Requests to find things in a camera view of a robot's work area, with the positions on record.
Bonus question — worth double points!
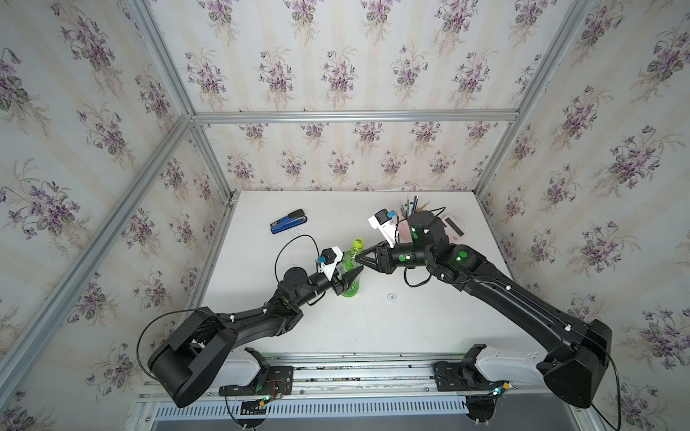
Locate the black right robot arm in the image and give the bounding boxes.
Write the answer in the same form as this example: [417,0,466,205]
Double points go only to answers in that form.
[355,209,613,409]

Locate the pink calculator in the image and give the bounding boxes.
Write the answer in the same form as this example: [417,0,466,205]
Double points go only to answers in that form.
[441,215,465,242]

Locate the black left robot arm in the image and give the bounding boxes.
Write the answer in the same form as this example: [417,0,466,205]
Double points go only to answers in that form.
[147,267,363,408]

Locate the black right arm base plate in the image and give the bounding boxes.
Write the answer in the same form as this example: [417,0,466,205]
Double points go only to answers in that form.
[432,344,510,396]

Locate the green plastic bottle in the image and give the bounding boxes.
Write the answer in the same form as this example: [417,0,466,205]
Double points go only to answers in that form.
[341,238,365,298]

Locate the blue black stapler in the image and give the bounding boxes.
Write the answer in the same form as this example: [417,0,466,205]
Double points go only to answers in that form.
[270,209,308,235]

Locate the pens in pink cup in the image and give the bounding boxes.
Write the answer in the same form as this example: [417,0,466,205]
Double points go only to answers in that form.
[399,194,429,217]

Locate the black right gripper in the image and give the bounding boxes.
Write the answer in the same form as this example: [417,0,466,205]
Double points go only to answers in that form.
[354,238,437,277]

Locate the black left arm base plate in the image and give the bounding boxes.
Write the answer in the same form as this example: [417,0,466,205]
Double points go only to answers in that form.
[212,348,295,397]

